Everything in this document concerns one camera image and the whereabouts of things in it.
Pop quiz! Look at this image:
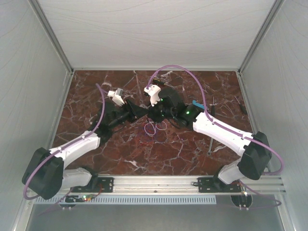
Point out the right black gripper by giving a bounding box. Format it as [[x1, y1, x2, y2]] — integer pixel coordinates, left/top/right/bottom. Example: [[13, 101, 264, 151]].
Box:
[[146, 97, 174, 124]]

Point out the left black mount plate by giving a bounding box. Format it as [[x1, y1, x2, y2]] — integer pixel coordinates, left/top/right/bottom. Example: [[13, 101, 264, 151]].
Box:
[[90, 177, 114, 193]]

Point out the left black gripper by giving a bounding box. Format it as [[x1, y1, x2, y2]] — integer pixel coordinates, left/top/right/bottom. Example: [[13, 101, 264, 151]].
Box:
[[109, 99, 148, 129]]

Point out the small black screwdriver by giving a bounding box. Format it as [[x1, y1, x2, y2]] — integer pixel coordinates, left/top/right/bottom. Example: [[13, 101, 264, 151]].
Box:
[[235, 96, 248, 115]]

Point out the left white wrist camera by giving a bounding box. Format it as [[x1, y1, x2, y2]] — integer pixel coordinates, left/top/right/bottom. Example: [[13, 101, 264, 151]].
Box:
[[107, 88, 125, 106]]

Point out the black yellow screwdriver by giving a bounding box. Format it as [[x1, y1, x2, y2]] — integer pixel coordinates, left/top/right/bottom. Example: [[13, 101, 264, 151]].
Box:
[[152, 78, 169, 86]]

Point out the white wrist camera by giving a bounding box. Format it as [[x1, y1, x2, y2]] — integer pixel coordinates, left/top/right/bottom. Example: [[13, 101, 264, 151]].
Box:
[[107, 88, 125, 106], [144, 84, 161, 107]]

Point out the small circuit board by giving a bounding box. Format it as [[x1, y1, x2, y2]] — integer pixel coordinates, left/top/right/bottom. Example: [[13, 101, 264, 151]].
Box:
[[81, 194, 96, 202]]

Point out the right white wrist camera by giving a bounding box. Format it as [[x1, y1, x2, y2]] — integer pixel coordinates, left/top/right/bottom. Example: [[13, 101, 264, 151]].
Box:
[[144, 84, 161, 107]]

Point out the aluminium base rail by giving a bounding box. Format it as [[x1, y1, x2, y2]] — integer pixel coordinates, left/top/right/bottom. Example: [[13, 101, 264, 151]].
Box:
[[57, 175, 287, 195]]

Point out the silver wrench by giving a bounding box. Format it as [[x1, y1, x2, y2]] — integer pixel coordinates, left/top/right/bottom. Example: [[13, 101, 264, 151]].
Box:
[[207, 138, 213, 155]]

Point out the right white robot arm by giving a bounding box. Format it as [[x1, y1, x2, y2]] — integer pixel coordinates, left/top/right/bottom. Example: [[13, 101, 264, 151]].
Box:
[[144, 85, 272, 192]]

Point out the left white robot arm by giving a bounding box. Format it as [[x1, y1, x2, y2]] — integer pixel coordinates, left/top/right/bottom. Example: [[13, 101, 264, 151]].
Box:
[[22, 100, 148, 200]]

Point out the right black mount plate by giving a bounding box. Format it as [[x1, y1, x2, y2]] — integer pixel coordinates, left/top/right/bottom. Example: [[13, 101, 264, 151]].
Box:
[[192, 177, 242, 193]]

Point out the grey slotted cable duct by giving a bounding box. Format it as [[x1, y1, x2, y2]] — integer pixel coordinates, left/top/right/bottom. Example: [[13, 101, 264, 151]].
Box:
[[33, 195, 217, 205]]

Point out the blue wire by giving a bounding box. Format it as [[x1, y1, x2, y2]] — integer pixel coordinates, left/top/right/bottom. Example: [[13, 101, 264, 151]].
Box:
[[134, 125, 159, 145]]

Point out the white wire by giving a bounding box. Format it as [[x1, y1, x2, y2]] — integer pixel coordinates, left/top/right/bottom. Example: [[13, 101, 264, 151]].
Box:
[[144, 121, 167, 138]]

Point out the blue toy drill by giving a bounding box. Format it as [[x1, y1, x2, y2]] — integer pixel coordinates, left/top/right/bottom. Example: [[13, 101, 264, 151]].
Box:
[[192, 100, 205, 110]]

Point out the black mount plate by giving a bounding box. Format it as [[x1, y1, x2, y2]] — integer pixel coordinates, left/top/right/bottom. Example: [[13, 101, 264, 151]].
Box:
[[192, 177, 242, 193], [90, 177, 114, 193]]

